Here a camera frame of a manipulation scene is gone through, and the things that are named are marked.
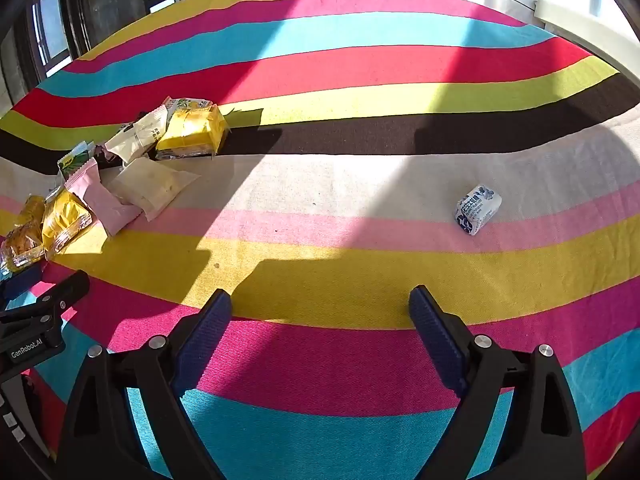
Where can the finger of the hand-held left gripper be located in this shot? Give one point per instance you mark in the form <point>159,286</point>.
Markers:
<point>65,287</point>
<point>20,280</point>

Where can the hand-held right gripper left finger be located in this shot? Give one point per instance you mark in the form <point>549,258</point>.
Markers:
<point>202,340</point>

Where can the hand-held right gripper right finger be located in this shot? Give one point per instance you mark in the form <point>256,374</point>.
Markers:
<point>437,340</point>

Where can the yellow snack packet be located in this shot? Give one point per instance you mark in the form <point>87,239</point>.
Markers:
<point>62,217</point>
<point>192,132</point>

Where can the white window sill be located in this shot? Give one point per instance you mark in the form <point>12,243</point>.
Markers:
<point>570,16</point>

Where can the cream plain snack packet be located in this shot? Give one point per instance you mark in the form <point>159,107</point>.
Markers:
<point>150,185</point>

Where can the orange clear snack packet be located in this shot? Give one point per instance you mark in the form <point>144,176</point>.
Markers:
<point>22,240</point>

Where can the blue white snack packet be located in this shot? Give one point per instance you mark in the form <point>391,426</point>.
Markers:
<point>475,210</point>

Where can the pink snack packet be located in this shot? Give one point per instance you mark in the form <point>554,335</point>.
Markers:
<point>100,200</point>

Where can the dark framed glass door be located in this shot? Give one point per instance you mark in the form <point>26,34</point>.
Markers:
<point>115,0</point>

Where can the cream printed snack packet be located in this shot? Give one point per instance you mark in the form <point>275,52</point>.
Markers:
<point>137,135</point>

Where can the green white snack packet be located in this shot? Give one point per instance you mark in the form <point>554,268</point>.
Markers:
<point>187,104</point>
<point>75,159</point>

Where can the striped colourful blanket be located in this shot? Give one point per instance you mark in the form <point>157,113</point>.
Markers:
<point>320,60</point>

